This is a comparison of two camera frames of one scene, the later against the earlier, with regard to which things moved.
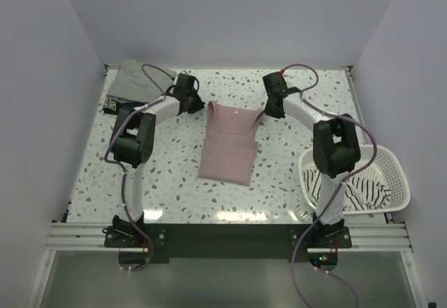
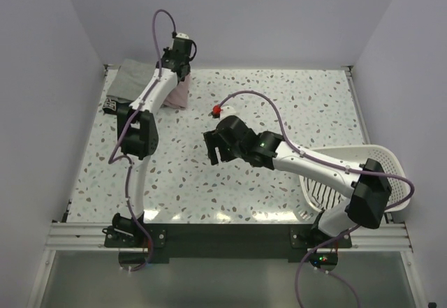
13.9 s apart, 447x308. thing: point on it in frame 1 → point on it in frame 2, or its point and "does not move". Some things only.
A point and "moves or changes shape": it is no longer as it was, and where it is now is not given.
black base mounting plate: [230, 241] does not move
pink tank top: [229, 143] moves or changes shape
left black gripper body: [195, 103] → [167, 53]
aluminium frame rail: [365, 237] does not move
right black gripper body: [274, 112] → [235, 151]
